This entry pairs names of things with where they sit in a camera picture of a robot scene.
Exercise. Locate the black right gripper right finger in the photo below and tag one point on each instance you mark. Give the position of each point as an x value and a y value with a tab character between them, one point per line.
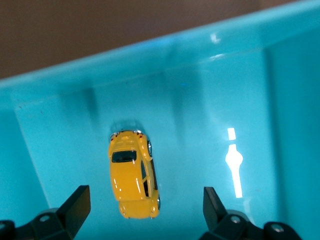
215	217

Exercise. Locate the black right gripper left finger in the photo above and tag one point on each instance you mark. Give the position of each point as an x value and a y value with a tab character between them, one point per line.
75	212

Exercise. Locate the yellow beetle toy car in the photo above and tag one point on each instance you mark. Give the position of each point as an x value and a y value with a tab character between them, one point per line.
130	175

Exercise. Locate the teal plastic bin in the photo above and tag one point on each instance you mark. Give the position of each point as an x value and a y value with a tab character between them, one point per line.
62	150

